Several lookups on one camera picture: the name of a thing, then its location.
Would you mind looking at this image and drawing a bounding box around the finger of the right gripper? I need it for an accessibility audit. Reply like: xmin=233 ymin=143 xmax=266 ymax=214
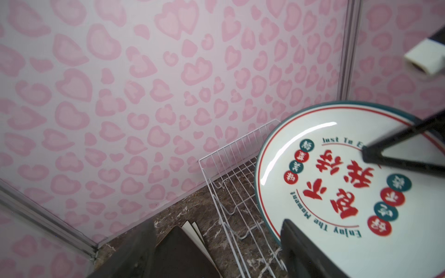
xmin=362 ymin=110 xmax=445 ymax=178

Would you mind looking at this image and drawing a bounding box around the white wire dish rack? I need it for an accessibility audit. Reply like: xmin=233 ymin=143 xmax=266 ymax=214
xmin=198 ymin=119 xmax=287 ymax=278

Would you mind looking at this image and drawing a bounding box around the black square plate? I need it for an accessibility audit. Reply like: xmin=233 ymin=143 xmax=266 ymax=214
xmin=149 ymin=226 xmax=220 ymax=278

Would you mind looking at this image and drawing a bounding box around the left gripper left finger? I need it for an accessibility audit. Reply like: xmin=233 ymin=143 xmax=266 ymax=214
xmin=89 ymin=220 xmax=156 ymax=278

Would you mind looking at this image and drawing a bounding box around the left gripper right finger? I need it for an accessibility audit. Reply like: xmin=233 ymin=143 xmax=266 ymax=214
xmin=280 ymin=219 xmax=347 ymax=278

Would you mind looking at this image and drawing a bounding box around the white round plate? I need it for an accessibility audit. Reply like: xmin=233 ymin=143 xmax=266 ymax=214
xmin=254 ymin=101 xmax=445 ymax=278

